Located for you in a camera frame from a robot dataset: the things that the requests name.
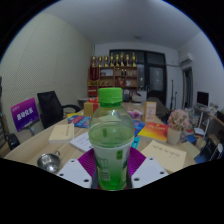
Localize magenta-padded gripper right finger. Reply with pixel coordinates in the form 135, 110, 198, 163
127, 146, 170, 189

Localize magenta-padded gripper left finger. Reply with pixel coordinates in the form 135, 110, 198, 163
56, 148, 98, 189

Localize green drink bottle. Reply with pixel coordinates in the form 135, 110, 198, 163
88, 87, 135, 191

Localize beige paper envelope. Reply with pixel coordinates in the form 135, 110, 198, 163
140, 139, 188, 174

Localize small metal cup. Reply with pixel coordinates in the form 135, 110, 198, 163
36, 150, 62, 174

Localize white booklet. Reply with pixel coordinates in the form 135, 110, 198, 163
69, 130, 94, 153

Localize teal book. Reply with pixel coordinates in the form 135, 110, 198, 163
130, 135, 141, 150

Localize cream notebook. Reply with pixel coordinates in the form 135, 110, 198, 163
48, 122, 75, 145

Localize orange red book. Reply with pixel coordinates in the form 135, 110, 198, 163
137, 121, 169, 144

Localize blue picture book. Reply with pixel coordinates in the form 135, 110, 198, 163
133, 119, 146, 137
67, 114, 92, 129

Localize pink flowers in white pot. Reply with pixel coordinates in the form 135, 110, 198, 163
166, 109, 191, 146

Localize purple pink packet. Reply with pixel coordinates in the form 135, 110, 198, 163
127, 109, 144, 120

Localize white orange carton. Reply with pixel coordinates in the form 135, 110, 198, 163
143, 101, 158, 123

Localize grey armchair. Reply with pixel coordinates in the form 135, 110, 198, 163
146, 96, 169, 118

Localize yellow gift box red ribbon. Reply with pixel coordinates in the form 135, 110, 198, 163
83, 97, 100, 118

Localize black bag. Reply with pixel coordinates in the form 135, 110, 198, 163
4, 133, 21, 151

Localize black office chair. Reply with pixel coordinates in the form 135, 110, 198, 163
36, 90, 82, 129

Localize purple sign board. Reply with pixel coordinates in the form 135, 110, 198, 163
10, 97, 41, 133

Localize black tripod stand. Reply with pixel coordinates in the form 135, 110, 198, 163
169, 79, 178, 111

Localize black computer monitor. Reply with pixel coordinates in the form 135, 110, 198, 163
196, 91, 210, 108

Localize dark glass double door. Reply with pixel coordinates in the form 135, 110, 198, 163
109, 49, 168, 106

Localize wooden shelf unit with trophies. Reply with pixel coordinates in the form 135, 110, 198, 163
87, 51, 138, 98

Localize white air conditioner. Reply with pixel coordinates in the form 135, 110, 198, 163
178, 52, 194, 67

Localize wooden wall desk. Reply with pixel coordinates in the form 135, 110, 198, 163
193, 104, 224, 134

